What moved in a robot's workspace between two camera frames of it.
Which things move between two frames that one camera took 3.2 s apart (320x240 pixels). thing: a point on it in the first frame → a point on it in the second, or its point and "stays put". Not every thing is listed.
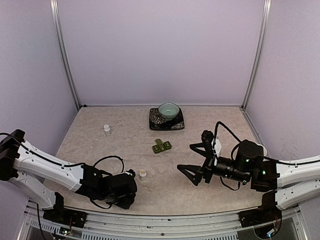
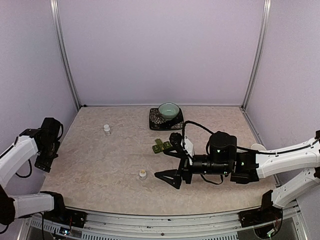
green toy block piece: [160, 146] stays put
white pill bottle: [142, 174] stays put
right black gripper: [207, 167] → [184, 169]
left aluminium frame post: [54, 6] stays put
